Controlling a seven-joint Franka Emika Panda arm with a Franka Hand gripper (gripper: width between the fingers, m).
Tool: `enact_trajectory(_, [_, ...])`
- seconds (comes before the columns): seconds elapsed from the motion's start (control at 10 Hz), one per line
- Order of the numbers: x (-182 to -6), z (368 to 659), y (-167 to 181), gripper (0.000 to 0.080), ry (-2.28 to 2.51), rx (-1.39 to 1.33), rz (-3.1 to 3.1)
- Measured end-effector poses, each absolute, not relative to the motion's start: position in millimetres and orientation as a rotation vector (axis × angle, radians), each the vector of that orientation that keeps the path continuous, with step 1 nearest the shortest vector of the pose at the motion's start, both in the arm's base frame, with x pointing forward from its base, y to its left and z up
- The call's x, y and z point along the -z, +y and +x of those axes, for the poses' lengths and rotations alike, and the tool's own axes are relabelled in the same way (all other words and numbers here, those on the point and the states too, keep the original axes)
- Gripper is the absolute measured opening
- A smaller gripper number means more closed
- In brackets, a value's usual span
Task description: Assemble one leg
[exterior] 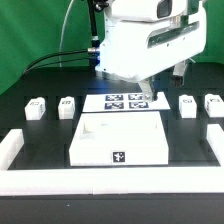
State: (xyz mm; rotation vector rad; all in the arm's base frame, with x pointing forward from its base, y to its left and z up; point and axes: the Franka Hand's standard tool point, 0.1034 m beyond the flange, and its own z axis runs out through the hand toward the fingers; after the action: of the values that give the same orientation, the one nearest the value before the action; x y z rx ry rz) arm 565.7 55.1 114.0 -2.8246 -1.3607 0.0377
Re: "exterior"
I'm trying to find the grey thin cable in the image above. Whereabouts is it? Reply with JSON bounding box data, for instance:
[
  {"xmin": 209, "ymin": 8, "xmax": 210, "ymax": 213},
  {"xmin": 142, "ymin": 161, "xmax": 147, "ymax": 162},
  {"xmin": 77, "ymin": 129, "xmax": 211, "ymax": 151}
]
[{"xmin": 58, "ymin": 0, "xmax": 76, "ymax": 68}]

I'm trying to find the white marker sheet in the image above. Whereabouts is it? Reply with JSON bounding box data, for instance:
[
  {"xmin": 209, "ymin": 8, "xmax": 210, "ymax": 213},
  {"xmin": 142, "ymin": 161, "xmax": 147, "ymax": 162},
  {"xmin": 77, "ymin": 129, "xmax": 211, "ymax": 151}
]
[{"xmin": 83, "ymin": 92, "xmax": 170, "ymax": 112}]

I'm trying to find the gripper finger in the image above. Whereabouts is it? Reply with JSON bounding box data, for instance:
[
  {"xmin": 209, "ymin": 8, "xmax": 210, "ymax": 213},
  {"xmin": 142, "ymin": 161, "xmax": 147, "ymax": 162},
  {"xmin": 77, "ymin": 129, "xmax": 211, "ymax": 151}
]
[
  {"xmin": 171, "ymin": 60, "xmax": 188, "ymax": 87},
  {"xmin": 139, "ymin": 78, "xmax": 157, "ymax": 102}
]

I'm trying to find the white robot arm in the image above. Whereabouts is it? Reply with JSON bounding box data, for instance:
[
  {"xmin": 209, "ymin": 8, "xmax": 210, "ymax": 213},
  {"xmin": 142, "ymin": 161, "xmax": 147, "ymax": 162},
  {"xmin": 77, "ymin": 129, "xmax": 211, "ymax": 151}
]
[{"xmin": 95, "ymin": 0, "xmax": 207, "ymax": 101}]

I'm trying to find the black cable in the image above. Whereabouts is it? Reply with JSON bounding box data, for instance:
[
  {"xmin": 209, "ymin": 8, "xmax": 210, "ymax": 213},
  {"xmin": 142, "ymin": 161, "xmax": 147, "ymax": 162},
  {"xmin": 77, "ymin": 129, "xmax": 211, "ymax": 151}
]
[
  {"xmin": 22, "ymin": 48, "xmax": 101, "ymax": 74},
  {"xmin": 22, "ymin": 56, "xmax": 100, "ymax": 75}
]

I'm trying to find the black cable lower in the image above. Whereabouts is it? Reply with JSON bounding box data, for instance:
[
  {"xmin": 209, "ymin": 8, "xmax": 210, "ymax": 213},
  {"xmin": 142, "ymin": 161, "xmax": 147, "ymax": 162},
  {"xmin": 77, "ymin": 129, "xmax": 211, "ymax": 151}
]
[{"xmin": 22, "ymin": 56, "xmax": 100, "ymax": 75}]

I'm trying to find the black cable upper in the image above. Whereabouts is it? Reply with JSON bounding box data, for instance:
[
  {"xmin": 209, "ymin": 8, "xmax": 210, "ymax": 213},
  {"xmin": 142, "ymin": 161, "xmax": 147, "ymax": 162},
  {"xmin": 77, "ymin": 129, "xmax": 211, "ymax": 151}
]
[{"xmin": 22, "ymin": 48, "xmax": 101, "ymax": 74}]

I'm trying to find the white U-shaped obstacle fence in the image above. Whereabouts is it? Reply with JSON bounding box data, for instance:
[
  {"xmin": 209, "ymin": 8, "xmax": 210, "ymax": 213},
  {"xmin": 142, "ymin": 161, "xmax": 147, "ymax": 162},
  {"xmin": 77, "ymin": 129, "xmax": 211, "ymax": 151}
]
[{"xmin": 0, "ymin": 123, "xmax": 224, "ymax": 196}]

